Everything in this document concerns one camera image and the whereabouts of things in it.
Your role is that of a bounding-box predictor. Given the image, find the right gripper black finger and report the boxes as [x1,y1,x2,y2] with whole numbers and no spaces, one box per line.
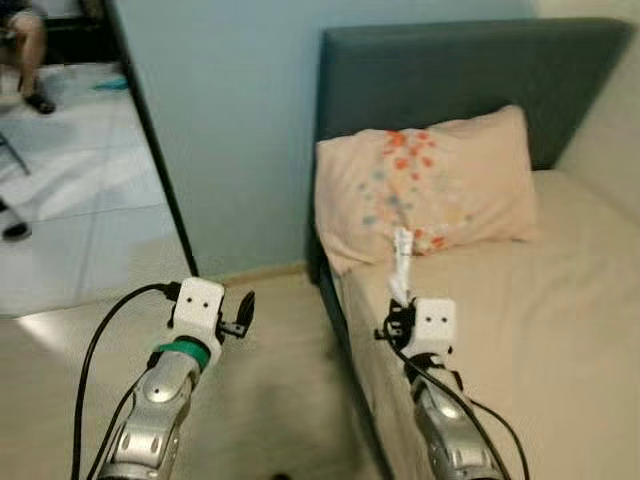
[380,300,415,351]

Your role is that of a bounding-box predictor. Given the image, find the pink patterned pillow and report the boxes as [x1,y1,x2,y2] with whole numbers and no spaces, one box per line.
[313,103,541,276]

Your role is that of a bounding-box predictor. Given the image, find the beige sheeted bed mattress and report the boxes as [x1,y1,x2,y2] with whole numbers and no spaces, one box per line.
[320,170,640,480]

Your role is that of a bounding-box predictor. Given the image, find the black shoe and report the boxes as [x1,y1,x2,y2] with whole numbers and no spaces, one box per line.
[0,200,31,241]

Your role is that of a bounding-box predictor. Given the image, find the blue-grey upholstered headboard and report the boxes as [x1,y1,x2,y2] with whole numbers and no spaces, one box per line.
[312,18,636,286]

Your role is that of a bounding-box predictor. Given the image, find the seated person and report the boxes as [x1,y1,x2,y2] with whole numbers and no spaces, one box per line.
[0,0,56,116]

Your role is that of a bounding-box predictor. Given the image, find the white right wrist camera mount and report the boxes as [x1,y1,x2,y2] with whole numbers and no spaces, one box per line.
[410,297,459,359]

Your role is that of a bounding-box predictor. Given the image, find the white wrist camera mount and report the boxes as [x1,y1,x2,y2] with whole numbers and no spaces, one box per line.
[168,278,226,346]
[410,297,459,359]

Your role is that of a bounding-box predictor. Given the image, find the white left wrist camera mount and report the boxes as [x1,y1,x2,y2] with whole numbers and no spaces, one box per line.
[168,278,226,346]

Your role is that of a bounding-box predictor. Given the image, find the black door frame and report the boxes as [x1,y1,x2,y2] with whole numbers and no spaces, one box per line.
[100,0,201,281]

